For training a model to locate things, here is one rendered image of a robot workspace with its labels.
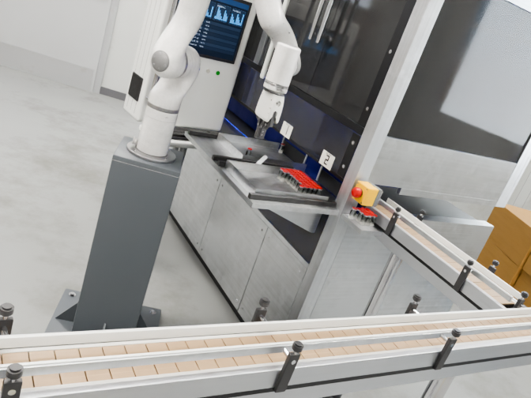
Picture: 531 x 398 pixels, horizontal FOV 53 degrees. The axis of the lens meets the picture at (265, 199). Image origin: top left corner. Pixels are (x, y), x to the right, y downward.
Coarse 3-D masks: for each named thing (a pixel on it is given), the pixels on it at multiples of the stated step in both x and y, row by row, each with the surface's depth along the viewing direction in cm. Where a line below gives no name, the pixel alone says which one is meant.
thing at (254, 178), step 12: (228, 168) 208; (240, 168) 214; (252, 168) 217; (264, 168) 220; (276, 168) 223; (288, 168) 226; (240, 180) 200; (252, 180) 207; (264, 180) 212; (276, 180) 217; (252, 192) 192; (264, 192) 193; (276, 192) 195; (288, 192) 198
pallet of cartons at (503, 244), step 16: (496, 208) 407; (512, 208) 401; (496, 224) 402; (512, 224) 386; (528, 224) 372; (496, 240) 398; (512, 240) 382; (528, 240) 367; (480, 256) 410; (496, 256) 394; (512, 256) 378; (528, 256) 366; (496, 272) 389; (512, 272) 374; (528, 272) 361; (528, 288) 360; (528, 304) 356
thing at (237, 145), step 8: (224, 136) 244; (232, 136) 246; (240, 136) 248; (224, 144) 237; (232, 144) 244; (240, 144) 248; (248, 144) 252; (256, 144) 254; (264, 144) 256; (272, 144) 258; (232, 152) 230; (240, 152) 224; (256, 152) 244; (264, 152) 248; (272, 152) 252; (272, 160) 231; (280, 160) 233; (288, 160) 249; (296, 168) 239; (304, 168) 241
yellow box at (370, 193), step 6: (360, 186) 198; (366, 186) 196; (372, 186) 198; (366, 192) 196; (372, 192) 196; (378, 192) 198; (354, 198) 201; (360, 198) 198; (366, 198) 196; (372, 198) 198; (378, 198) 199; (360, 204) 198; (366, 204) 198; (372, 204) 199
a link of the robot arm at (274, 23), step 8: (256, 0) 173; (264, 0) 171; (272, 0) 171; (280, 0) 174; (256, 8) 174; (264, 8) 172; (272, 8) 172; (280, 8) 173; (264, 16) 173; (272, 16) 172; (280, 16) 173; (264, 24) 174; (272, 24) 173; (280, 24) 175; (288, 24) 179; (272, 32) 179; (280, 32) 179; (288, 32) 181; (272, 40) 184; (280, 40) 183; (288, 40) 183; (296, 72) 184
